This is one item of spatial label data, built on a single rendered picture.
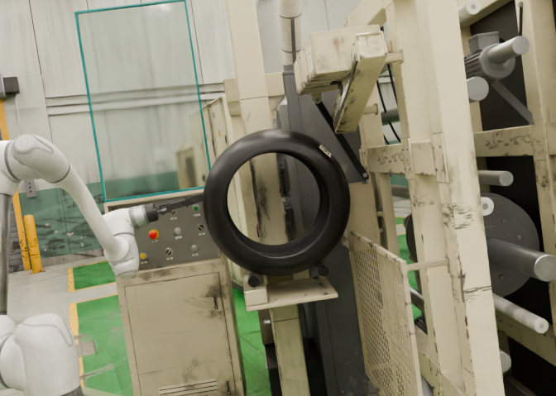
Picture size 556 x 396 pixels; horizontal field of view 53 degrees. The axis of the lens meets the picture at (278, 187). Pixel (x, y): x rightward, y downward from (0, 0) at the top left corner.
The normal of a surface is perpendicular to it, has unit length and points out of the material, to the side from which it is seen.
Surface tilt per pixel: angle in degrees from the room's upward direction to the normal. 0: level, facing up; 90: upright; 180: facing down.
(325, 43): 90
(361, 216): 90
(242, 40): 90
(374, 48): 72
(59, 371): 89
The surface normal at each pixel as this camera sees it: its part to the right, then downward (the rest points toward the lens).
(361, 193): 0.07, 0.04
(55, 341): 0.69, -0.35
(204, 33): 0.36, 0.00
